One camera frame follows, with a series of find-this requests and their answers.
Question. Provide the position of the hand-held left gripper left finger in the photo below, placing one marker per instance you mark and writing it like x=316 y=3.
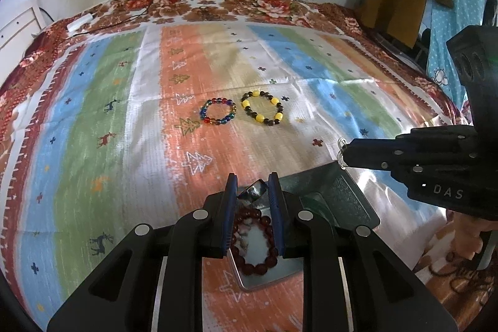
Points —
x=229 y=215

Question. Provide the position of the striped printed mat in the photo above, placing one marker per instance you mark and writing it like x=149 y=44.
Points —
x=97 y=102

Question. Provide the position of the person's right hand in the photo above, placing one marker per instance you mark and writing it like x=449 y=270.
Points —
x=465 y=234

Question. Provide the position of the white charger adapter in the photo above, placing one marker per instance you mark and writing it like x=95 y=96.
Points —
x=79 y=22

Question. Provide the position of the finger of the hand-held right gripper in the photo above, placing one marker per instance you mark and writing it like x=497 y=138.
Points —
x=373 y=161
x=389 y=146

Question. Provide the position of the white cabinet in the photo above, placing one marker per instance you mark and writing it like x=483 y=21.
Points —
x=19 y=24

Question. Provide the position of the silver metal tin box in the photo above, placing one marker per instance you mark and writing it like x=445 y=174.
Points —
x=330 y=192

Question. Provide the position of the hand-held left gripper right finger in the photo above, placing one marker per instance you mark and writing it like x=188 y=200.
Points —
x=276 y=215

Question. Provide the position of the blue dotted cloth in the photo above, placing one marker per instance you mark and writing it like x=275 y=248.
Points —
x=459 y=5

